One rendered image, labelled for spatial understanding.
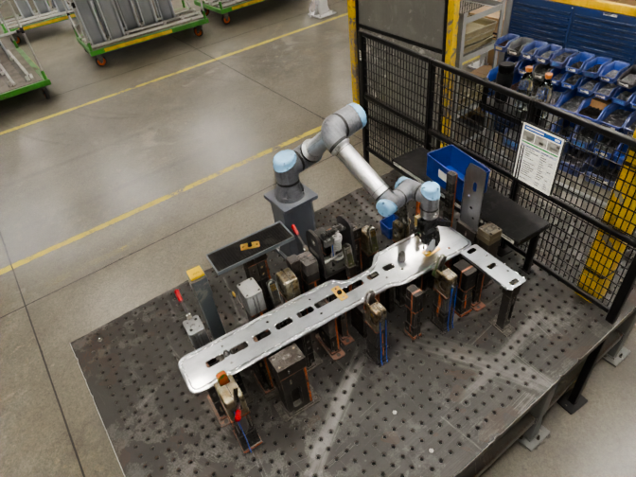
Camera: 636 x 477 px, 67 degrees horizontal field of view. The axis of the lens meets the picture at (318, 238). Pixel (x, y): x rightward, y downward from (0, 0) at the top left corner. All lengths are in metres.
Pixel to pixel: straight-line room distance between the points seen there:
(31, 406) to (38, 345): 0.49
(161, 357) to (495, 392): 1.51
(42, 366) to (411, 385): 2.50
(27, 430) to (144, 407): 1.28
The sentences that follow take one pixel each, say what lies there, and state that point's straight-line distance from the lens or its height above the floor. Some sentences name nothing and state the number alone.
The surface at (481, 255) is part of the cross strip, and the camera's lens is 2.26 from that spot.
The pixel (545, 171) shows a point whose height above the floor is 1.26.
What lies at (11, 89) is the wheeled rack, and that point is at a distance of 7.61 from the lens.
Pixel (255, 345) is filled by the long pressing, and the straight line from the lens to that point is 1.95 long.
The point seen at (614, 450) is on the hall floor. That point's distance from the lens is 3.03.
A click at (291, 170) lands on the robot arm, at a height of 1.27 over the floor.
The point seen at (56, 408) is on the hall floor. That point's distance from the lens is 3.48.
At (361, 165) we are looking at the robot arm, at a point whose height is 1.47.
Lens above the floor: 2.53
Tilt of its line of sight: 41 degrees down
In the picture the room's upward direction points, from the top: 8 degrees counter-clockwise
